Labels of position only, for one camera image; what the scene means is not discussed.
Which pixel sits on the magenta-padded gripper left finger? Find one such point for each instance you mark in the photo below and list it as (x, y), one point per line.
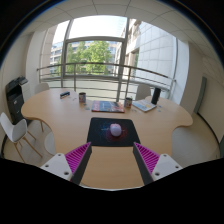
(56, 165)

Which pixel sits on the black printed mouse pad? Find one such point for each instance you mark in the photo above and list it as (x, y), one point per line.
(99, 133)

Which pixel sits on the white chair with wooden legs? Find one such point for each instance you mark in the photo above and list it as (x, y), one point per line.
(13, 130)

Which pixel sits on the red and dark magazine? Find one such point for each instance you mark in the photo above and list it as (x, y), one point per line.
(107, 106)

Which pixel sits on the black tall cylinder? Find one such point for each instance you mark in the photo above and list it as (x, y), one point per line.
(155, 95)

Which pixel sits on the light blue booklet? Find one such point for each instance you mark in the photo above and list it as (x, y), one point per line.
(144, 105)

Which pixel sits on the grey metal balcony railing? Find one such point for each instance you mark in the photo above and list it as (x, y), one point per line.
(100, 64)

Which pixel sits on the lilac computer mouse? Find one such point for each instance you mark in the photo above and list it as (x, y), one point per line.
(115, 129)

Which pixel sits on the black and white office printer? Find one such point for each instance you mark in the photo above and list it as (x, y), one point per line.
(15, 98)

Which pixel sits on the green tree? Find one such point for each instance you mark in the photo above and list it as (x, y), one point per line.
(95, 53)

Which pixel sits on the blue and white mug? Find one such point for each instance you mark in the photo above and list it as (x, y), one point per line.
(128, 102)

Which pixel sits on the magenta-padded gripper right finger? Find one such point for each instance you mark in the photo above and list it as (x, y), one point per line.
(166, 165)

